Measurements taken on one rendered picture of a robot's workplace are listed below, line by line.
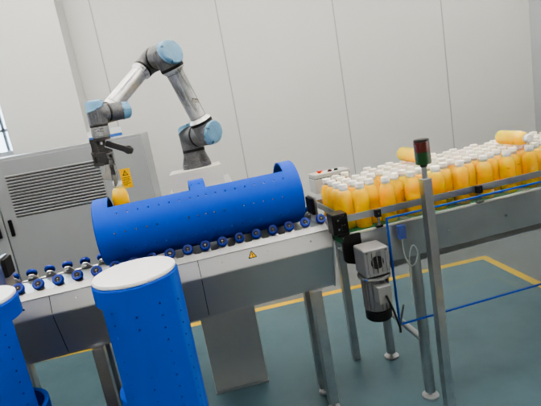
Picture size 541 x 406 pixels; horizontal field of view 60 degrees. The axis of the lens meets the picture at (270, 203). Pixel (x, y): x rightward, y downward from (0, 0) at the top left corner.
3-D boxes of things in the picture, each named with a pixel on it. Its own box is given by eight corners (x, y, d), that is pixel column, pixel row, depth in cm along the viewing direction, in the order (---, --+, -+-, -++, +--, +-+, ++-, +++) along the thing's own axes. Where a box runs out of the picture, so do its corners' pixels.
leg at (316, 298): (327, 406, 235) (307, 288, 222) (337, 402, 236) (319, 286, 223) (331, 412, 229) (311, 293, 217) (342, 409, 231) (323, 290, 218)
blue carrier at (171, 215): (110, 249, 219) (93, 192, 209) (290, 209, 235) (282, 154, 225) (106, 277, 193) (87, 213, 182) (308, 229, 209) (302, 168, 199)
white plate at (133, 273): (165, 250, 177) (166, 253, 177) (88, 271, 166) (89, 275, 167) (183, 268, 152) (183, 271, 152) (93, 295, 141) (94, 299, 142)
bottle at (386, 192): (398, 221, 209) (393, 180, 205) (382, 223, 211) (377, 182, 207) (398, 217, 215) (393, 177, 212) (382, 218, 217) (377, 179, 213)
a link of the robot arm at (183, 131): (195, 147, 258) (189, 123, 256) (210, 145, 249) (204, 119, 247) (177, 152, 250) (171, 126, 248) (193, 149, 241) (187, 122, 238)
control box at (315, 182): (310, 192, 255) (307, 173, 253) (344, 184, 259) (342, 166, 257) (316, 194, 245) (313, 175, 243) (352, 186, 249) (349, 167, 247)
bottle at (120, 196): (130, 222, 212) (121, 182, 209) (137, 224, 207) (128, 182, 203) (115, 226, 208) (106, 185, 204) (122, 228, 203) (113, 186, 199)
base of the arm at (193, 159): (187, 168, 260) (183, 151, 258) (213, 163, 259) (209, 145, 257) (180, 171, 245) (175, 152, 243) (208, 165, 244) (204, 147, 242)
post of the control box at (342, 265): (352, 357, 274) (326, 189, 254) (357, 354, 275) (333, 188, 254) (354, 360, 270) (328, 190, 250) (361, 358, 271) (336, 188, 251)
